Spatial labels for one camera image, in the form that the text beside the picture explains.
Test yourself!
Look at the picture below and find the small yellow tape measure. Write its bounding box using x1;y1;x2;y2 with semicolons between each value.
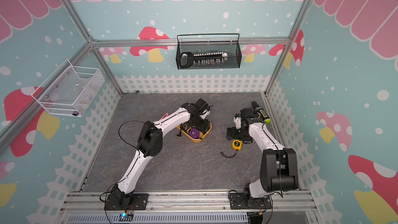
220;140;243;159

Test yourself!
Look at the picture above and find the purple tape measure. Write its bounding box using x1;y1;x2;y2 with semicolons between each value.
188;128;201;139

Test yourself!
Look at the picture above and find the yellow plastic storage box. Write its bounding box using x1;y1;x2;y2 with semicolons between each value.
177;121;212;143

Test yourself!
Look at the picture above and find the black yellow round tape measure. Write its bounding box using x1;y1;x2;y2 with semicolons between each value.
181;123;191;133

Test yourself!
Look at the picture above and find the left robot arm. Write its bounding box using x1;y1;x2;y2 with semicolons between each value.
100;99;212;211

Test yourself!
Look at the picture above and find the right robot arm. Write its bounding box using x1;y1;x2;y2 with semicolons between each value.
226;102;299;210

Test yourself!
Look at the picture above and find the socket wrench set holder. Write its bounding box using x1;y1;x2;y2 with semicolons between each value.
179;52;228;68

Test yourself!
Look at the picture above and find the small electronics board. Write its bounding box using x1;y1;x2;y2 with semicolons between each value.
118;213;134;222

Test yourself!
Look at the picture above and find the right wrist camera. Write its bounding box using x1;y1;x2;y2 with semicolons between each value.
234;114;241;129

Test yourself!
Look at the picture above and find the green black cordless drill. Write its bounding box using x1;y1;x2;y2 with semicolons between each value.
251;101;271;124

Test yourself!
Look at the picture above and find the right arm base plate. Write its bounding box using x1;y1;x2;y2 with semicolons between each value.
228;191;272;211

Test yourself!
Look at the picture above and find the black wire wall basket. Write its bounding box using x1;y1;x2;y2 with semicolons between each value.
176;33;242;69

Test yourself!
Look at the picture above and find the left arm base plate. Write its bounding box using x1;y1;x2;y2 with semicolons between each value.
104;194;149;211

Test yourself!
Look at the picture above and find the white wire wall basket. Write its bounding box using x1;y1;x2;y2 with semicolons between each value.
31;60;105;117

